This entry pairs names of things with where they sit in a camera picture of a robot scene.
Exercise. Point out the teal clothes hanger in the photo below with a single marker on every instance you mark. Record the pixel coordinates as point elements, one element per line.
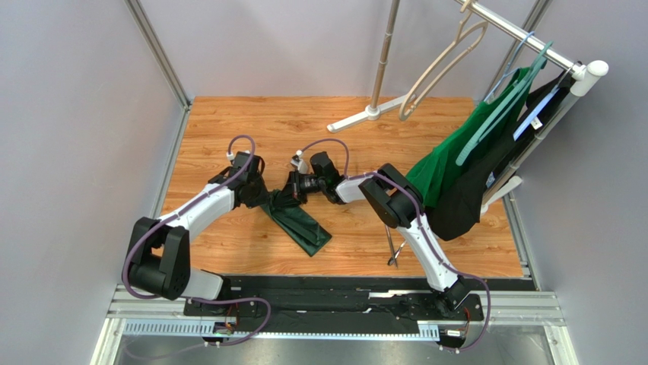
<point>504,107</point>

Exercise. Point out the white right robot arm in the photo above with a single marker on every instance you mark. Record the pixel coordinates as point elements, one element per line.
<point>397,203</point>

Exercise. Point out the bright green t-shirt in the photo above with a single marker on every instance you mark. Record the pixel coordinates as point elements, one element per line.
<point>437,171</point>

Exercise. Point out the dark green cloth napkin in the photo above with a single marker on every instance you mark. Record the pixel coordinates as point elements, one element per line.
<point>303,229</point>

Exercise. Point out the blue clothes hanger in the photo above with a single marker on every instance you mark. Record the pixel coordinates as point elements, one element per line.
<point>507,69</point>

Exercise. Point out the metal clothes rack rail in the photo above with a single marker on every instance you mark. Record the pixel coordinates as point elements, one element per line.
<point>586,75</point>

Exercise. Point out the silver fork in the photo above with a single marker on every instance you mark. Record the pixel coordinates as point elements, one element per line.
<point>397,253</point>

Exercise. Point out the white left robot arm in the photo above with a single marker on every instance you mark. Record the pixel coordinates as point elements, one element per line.
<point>158,263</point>

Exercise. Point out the metal rack upright pole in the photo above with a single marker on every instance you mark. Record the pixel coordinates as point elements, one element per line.
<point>384,54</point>

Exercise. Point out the black garment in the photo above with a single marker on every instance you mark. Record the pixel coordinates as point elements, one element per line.
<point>459,206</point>

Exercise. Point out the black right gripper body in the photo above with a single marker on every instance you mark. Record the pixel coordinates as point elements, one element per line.
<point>294,188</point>

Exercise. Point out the beige clothes hanger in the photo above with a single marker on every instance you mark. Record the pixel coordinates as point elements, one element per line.
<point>466,40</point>

